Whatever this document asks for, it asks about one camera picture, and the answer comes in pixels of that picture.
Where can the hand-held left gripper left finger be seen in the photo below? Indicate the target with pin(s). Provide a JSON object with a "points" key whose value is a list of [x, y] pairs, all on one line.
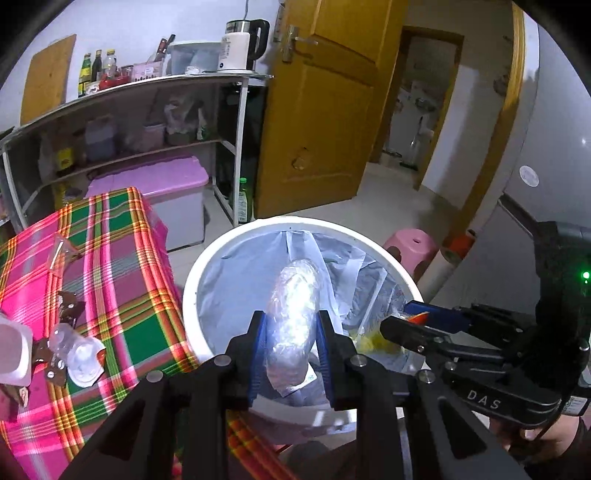
{"points": [[259, 355]]}

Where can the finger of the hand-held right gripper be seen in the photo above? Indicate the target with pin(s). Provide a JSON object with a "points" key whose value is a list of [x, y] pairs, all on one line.
{"points": [[406, 334], [438, 314]]}

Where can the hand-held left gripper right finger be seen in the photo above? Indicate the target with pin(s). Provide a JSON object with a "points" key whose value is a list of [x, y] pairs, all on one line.
{"points": [[325, 355]]}

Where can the yellow snack wrapper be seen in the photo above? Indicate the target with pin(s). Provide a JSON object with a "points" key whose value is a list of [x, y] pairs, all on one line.
{"points": [[371, 344]]}

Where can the translucent plastic bin liner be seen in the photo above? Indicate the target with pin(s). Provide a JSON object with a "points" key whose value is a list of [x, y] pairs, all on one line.
{"points": [[231, 295]]}

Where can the white round bin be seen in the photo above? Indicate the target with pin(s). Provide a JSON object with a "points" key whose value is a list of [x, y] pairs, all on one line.
{"points": [[190, 300]]}

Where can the brown snack wrapper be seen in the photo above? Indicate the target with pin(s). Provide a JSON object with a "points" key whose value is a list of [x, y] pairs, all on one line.
{"points": [[70, 310], [40, 354], [16, 396]]}

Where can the white yogurt cup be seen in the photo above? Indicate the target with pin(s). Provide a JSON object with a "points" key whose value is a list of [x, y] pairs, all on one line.
{"points": [[14, 350]]}

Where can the person's right forearm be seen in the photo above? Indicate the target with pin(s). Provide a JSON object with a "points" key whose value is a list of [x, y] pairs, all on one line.
{"points": [[558, 466]]}

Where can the person's right hand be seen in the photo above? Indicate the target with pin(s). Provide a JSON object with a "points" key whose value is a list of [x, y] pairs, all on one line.
{"points": [[540, 438]]}

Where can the white paper roll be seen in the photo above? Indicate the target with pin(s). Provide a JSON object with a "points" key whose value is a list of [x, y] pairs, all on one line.
{"points": [[445, 270]]}

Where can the pink plastic stool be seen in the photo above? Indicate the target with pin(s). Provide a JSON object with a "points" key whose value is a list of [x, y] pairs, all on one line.
{"points": [[411, 244]]}

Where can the pink green plaid tablecloth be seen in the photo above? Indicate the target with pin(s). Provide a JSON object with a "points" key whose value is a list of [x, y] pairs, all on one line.
{"points": [[124, 286]]}

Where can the green glass bottle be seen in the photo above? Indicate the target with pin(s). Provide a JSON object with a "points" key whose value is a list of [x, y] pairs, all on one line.
{"points": [[243, 203]]}

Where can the crushed clear plastic cup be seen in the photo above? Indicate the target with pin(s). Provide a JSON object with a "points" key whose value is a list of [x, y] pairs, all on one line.
{"points": [[83, 360]]}

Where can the purple lid storage box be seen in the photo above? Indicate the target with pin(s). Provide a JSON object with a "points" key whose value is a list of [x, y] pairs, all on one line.
{"points": [[152, 173]]}

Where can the yellow wooden door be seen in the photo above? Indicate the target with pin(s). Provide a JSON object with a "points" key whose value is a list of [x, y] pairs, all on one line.
{"points": [[323, 115]]}

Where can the small pink container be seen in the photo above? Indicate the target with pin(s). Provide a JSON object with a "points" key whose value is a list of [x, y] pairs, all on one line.
{"points": [[154, 136]]}

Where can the crumpled plastic bags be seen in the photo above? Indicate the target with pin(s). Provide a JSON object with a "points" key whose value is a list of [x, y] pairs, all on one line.
{"points": [[182, 120]]}

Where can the blue plastic jug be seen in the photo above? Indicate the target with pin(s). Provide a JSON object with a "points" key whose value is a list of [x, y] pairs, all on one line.
{"points": [[99, 141]]}

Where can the yellow label jar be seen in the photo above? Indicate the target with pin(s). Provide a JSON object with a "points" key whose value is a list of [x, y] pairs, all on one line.
{"points": [[64, 159]]}

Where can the grey metal shelf unit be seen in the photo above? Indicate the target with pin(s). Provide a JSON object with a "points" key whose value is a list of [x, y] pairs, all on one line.
{"points": [[138, 85]]}

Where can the clear plastic storage box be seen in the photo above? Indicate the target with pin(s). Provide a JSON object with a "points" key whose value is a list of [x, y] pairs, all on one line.
{"points": [[194, 57]]}

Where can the white electric kettle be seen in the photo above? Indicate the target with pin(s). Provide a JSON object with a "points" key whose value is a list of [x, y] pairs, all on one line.
{"points": [[235, 50]]}

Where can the pink printed box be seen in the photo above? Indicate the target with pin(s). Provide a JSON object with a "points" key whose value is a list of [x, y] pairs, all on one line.
{"points": [[147, 70]]}

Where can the red plastic container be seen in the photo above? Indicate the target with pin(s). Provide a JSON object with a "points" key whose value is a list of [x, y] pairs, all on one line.
{"points": [[113, 82]]}

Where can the kitchen knives in holder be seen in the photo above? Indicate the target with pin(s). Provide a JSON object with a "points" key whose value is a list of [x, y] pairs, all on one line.
{"points": [[161, 48]]}

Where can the clear plastic bottle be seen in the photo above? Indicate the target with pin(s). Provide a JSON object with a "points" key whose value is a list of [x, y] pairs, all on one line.
{"points": [[110, 64]]}

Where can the dark sauce bottle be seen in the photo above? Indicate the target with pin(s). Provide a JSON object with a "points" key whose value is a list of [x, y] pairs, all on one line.
{"points": [[97, 64]]}

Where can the wooden cutting board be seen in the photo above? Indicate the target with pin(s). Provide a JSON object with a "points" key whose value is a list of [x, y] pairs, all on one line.
{"points": [[46, 78]]}

